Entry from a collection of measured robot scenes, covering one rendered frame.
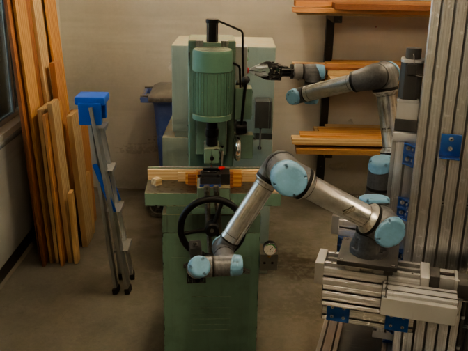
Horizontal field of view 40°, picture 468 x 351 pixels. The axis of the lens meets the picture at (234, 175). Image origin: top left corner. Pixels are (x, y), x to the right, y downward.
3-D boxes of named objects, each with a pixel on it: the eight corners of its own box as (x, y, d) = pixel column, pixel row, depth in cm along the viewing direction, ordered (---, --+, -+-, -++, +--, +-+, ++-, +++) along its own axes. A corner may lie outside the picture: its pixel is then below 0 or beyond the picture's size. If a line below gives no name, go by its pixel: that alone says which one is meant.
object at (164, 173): (147, 180, 297) (147, 169, 296) (147, 178, 299) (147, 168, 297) (276, 180, 300) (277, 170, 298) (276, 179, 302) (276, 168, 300)
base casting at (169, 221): (161, 232, 287) (161, 214, 284) (168, 189, 341) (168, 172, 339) (261, 232, 289) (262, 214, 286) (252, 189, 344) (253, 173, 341)
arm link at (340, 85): (378, 90, 274) (287, 111, 306) (390, 86, 282) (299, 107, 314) (372, 63, 273) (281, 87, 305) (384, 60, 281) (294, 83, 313)
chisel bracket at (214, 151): (203, 166, 290) (203, 148, 287) (203, 157, 303) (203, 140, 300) (220, 166, 290) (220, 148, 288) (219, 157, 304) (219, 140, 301)
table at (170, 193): (142, 214, 274) (141, 200, 272) (147, 189, 302) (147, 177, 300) (283, 214, 276) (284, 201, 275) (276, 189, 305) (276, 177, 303)
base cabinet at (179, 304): (163, 368, 310) (160, 233, 287) (169, 306, 365) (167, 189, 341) (256, 367, 312) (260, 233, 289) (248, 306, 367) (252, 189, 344)
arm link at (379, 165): (361, 186, 289) (363, 157, 285) (375, 179, 299) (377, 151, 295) (386, 192, 282) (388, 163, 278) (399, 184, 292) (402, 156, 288)
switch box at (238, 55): (234, 80, 310) (235, 47, 305) (233, 76, 319) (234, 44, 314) (246, 80, 310) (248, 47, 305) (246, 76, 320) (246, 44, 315)
